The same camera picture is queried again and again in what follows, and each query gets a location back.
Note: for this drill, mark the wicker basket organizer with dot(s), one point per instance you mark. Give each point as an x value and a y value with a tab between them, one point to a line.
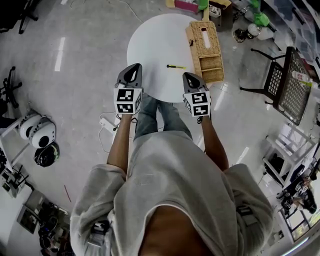
205	50

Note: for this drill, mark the white shelf cart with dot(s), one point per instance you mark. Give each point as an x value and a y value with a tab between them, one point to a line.
287	155

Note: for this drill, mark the black metal mesh chair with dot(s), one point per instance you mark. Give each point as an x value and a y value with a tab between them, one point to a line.
273	80

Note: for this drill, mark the black round device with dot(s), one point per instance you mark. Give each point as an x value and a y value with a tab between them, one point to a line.
240	35

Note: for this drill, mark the white power strip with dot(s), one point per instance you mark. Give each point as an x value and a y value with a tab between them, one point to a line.
106	123

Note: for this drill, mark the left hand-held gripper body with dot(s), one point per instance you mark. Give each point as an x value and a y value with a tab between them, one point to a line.
125	96

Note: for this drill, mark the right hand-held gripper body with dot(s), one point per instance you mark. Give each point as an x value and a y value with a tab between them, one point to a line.
197	100

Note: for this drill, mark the person's left forearm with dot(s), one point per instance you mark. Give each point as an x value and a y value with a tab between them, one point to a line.
120	145

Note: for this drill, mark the black office chair base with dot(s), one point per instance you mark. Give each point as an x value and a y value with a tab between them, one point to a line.
10	87

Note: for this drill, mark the person's right forearm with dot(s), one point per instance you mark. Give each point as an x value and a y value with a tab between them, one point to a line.
215	145

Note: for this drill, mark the black round helmet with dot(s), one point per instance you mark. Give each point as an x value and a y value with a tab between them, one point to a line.
47	155

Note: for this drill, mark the person's grey sweatshirt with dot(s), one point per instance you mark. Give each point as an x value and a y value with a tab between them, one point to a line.
170	190

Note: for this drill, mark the clear plastic bottle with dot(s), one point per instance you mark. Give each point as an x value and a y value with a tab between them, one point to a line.
302	77

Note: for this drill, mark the red thin stick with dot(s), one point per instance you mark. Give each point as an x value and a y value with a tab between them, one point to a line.
67	193

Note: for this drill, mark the black office chair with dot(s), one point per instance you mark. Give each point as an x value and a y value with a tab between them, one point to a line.
17	12

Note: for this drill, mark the pink flat box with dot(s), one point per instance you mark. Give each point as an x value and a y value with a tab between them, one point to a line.
186	5

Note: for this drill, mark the white metal rack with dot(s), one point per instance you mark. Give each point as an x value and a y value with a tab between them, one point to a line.
10	140

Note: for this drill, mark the person's blue jeans legs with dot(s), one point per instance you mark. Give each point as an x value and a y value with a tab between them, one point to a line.
150	117

